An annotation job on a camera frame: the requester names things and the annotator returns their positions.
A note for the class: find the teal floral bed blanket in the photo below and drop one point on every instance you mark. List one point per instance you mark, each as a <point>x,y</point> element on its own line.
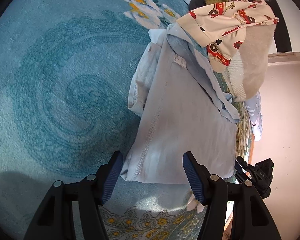
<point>65,73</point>

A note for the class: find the light blue sweatshirt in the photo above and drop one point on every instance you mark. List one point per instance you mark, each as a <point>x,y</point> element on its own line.
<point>182,108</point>

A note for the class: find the beige fuzzy sweater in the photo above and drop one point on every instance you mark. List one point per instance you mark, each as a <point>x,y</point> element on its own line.
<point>248,67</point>

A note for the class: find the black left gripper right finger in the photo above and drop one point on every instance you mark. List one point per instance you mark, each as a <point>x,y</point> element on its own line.
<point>251,218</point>

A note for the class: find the cream car print garment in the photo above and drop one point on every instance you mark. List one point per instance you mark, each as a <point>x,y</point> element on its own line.
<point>221,27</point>

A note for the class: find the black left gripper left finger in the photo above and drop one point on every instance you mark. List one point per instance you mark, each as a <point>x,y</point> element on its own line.
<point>54,216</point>

